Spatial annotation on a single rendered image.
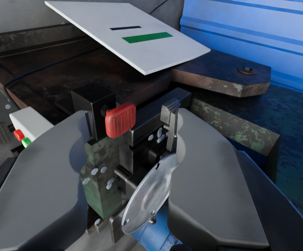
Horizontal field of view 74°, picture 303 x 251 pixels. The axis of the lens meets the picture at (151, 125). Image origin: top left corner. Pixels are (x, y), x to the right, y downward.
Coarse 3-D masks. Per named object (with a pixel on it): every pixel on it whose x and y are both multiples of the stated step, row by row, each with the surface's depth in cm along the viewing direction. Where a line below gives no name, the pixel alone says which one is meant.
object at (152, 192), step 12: (168, 156) 58; (168, 168) 64; (144, 180) 52; (156, 180) 60; (168, 180) 70; (144, 192) 57; (156, 192) 64; (168, 192) 77; (132, 204) 54; (144, 204) 60; (156, 204) 72; (132, 216) 58; (144, 216) 67; (132, 228) 63
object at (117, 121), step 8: (128, 104) 38; (112, 112) 36; (120, 112) 36; (128, 112) 38; (112, 120) 36; (120, 120) 37; (128, 120) 39; (112, 128) 37; (120, 128) 39; (128, 128) 41; (112, 136) 38
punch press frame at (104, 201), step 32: (160, 96) 74; (192, 96) 75; (224, 96) 77; (256, 96) 78; (288, 96) 80; (224, 128) 72; (256, 128) 64; (288, 128) 63; (96, 160) 56; (256, 160) 92; (288, 160) 52; (96, 192) 67; (288, 192) 44
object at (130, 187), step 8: (120, 168) 65; (144, 168) 65; (120, 176) 63; (128, 176) 63; (136, 176) 63; (144, 176) 63; (120, 184) 66; (128, 184) 62; (136, 184) 61; (128, 192) 65; (128, 200) 54; (120, 208) 52; (112, 216) 50; (120, 216) 52; (112, 224) 50; (120, 224) 54; (112, 232) 53; (120, 232) 57; (112, 240) 57
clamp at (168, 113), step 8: (168, 104) 59; (176, 104) 60; (168, 112) 58; (160, 120) 62; (168, 120) 60; (168, 128) 64; (168, 136) 64; (176, 136) 64; (168, 144) 66; (176, 144) 68
